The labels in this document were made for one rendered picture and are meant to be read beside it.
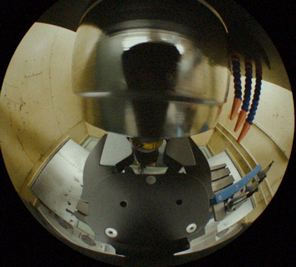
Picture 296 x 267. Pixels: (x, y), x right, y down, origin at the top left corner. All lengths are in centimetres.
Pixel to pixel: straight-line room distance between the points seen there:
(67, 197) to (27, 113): 81
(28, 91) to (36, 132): 38
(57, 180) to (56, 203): 25
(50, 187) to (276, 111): 201
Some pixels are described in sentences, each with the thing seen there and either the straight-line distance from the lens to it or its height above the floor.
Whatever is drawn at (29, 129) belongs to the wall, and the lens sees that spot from 103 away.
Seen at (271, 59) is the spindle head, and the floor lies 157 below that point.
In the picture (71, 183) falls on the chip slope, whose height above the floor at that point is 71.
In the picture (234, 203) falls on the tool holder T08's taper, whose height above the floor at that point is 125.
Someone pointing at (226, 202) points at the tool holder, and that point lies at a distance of 36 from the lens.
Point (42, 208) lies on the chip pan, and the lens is 133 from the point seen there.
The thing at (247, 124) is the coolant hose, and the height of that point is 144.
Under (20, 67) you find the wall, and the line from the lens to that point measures 106.
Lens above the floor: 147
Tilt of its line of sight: 26 degrees down
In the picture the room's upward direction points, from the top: 3 degrees clockwise
